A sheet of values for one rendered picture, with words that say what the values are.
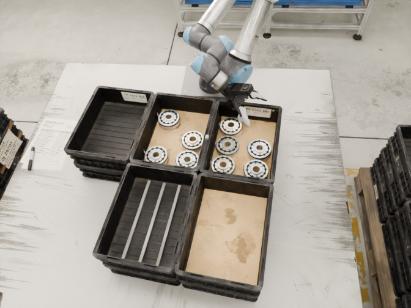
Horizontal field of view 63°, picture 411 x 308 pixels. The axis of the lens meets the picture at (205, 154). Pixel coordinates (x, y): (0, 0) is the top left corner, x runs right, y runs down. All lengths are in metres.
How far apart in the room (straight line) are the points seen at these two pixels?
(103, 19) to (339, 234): 3.19
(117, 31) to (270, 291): 2.97
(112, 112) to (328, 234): 1.16
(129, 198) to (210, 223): 0.36
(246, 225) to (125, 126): 0.75
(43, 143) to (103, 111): 0.38
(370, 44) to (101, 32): 2.58
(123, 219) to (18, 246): 0.50
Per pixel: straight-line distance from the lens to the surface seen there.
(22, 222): 1.75
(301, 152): 1.70
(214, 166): 1.43
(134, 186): 1.47
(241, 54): 1.59
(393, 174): 2.12
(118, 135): 1.65
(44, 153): 1.91
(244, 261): 1.30
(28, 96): 3.37
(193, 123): 1.62
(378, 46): 3.56
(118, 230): 1.41
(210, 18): 1.53
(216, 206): 1.38
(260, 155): 1.47
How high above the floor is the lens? 2.08
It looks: 56 degrees down
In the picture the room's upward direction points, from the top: 6 degrees counter-clockwise
